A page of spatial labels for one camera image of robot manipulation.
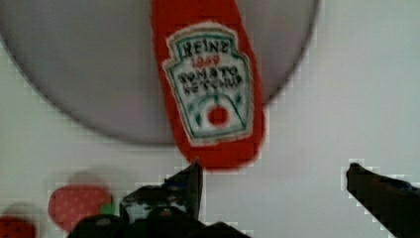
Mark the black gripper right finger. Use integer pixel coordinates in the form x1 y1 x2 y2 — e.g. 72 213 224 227
346 163 420 238

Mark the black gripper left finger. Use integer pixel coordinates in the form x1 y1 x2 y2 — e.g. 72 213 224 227
66 162 251 238

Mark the red ketchup bottle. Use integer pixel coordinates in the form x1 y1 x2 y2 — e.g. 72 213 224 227
151 0 265 170

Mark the grey round plate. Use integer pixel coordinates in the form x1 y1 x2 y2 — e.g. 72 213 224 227
0 0 321 145

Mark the small red toy strawberry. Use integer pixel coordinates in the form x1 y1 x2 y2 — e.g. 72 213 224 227
0 216 37 238

